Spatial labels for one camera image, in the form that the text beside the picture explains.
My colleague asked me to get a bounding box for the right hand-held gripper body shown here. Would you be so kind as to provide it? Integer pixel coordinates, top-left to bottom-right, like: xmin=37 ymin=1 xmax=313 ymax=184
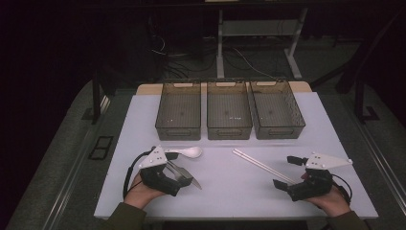
xmin=286 ymin=152 xmax=353 ymax=202

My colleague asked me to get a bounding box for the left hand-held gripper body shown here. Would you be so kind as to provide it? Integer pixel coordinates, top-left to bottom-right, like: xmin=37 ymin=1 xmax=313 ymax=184
xmin=138 ymin=146 xmax=185 ymax=197

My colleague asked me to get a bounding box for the metal fork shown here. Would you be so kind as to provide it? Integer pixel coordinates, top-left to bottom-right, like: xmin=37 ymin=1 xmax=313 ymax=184
xmin=167 ymin=161 xmax=203 ymax=191

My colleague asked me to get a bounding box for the white ceramic spoon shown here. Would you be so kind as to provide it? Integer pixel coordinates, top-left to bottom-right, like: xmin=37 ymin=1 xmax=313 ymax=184
xmin=164 ymin=146 xmax=204 ymax=159

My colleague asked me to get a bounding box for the smoky clear plastic bin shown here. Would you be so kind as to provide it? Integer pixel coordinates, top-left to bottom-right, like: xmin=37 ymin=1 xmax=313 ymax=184
xmin=249 ymin=79 xmax=306 ymax=141
xmin=154 ymin=80 xmax=203 ymax=142
xmin=206 ymin=79 xmax=254 ymax=141

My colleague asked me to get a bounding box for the person's right hand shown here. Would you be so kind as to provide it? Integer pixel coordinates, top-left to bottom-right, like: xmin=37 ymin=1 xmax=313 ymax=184
xmin=301 ymin=172 xmax=352 ymax=219

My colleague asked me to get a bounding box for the person's left hand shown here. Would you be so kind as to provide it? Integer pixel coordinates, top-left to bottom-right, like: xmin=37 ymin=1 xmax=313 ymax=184
xmin=123 ymin=172 xmax=168 ymax=211

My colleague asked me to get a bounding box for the white table cover sheet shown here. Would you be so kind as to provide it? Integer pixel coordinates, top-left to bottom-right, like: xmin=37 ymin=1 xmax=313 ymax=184
xmin=93 ymin=91 xmax=379 ymax=220

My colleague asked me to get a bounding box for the dark metal stand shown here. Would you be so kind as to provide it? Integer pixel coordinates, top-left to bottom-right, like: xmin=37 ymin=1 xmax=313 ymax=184
xmin=353 ymin=78 xmax=381 ymax=125

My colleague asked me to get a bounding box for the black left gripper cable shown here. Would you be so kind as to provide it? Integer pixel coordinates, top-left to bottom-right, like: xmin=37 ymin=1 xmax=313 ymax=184
xmin=122 ymin=149 xmax=157 ymax=199

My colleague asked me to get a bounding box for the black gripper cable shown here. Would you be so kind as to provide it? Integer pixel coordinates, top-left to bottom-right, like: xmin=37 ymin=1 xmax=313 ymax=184
xmin=330 ymin=172 xmax=354 ymax=206
xmin=122 ymin=149 xmax=157 ymax=199

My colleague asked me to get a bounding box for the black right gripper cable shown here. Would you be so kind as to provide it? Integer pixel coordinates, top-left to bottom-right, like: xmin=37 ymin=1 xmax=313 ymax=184
xmin=330 ymin=172 xmax=354 ymax=206

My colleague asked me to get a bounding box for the bundle of black floor cables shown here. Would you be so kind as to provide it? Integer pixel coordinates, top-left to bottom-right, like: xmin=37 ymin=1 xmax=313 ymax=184
xmin=147 ymin=17 xmax=218 ymax=81

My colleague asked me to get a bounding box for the white floor cable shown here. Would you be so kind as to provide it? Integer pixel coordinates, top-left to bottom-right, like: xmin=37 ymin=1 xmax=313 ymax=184
xmin=232 ymin=47 xmax=276 ymax=80

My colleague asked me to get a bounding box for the white metal desk frame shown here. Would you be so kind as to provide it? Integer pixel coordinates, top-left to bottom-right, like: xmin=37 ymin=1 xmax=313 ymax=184
xmin=215 ymin=7 xmax=309 ymax=81

